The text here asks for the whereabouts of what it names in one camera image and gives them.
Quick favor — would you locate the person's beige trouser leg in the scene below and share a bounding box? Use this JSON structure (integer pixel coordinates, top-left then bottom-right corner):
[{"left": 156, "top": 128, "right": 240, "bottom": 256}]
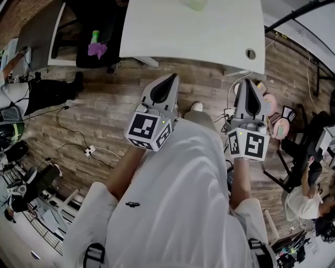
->
[{"left": 184, "top": 109, "right": 218, "bottom": 137}]

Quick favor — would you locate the purple cloth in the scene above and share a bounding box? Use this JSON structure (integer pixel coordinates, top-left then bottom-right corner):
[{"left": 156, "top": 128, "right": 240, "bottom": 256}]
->
[{"left": 87, "top": 41, "right": 109, "bottom": 60}]

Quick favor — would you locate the green bottle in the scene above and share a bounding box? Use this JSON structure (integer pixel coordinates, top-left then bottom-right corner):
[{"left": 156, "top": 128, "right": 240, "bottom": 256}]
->
[{"left": 90, "top": 30, "right": 102, "bottom": 45}]

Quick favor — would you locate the translucent plastic cup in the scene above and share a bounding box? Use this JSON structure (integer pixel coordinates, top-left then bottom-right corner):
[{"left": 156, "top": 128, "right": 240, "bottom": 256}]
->
[{"left": 182, "top": 0, "right": 208, "bottom": 13}]

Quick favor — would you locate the black metal bar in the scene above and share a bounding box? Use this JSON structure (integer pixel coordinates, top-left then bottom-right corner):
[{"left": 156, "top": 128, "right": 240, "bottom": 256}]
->
[{"left": 264, "top": 0, "right": 335, "bottom": 34}]

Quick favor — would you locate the black office chair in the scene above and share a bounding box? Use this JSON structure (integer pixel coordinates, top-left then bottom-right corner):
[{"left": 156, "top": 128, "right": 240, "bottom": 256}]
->
[{"left": 75, "top": 0, "right": 122, "bottom": 74}]

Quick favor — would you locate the black electronic box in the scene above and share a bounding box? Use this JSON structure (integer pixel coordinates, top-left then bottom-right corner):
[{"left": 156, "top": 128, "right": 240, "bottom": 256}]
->
[{"left": 226, "top": 159, "right": 235, "bottom": 196}]

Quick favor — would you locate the white floor cable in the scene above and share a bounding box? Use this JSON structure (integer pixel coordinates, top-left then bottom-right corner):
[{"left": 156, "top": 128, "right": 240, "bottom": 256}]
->
[{"left": 93, "top": 146, "right": 122, "bottom": 160}]

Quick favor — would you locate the person's white shirt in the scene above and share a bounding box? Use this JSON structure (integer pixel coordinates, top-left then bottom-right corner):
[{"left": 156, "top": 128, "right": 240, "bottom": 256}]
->
[{"left": 62, "top": 119, "right": 275, "bottom": 268}]

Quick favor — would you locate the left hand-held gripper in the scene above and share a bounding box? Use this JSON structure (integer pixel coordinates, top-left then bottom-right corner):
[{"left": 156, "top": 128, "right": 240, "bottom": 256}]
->
[{"left": 125, "top": 73, "right": 181, "bottom": 152}]

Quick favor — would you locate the black floor cable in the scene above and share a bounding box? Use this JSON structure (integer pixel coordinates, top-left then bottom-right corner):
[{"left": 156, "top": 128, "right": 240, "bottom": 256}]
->
[{"left": 55, "top": 105, "right": 91, "bottom": 153}]

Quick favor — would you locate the person's left forearm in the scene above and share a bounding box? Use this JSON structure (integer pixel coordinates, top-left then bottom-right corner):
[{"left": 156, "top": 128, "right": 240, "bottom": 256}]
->
[{"left": 106, "top": 144, "right": 148, "bottom": 203}]

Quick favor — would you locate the pink round container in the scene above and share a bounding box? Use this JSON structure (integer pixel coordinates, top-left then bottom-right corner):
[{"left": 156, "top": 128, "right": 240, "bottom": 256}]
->
[
  {"left": 262, "top": 93, "right": 280, "bottom": 116},
  {"left": 272, "top": 118, "right": 291, "bottom": 140}
]

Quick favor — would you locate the black framed board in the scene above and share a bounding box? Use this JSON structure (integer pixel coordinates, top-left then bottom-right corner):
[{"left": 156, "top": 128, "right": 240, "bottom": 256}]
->
[{"left": 282, "top": 105, "right": 297, "bottom": 123}]

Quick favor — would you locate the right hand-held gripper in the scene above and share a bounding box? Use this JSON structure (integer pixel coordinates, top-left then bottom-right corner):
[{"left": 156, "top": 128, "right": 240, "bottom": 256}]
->
[{"left": 226, "top": 79, "right": 270, "bottom": 162}]

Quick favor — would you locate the black backpack strap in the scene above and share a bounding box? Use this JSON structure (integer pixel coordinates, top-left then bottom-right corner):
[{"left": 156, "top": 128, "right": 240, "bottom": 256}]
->
[
  {"left": 82, "top": 242, "right": 106, "bottom": 268},
  {"left": 247, "top": 237, "right": 277, "bottom": 268}
]

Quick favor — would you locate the person's right forearm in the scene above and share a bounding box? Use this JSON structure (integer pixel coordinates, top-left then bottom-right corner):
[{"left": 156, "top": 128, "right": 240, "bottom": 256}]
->
[{"left": 229, "top": 157, "right": 253, "bottom": 213}]

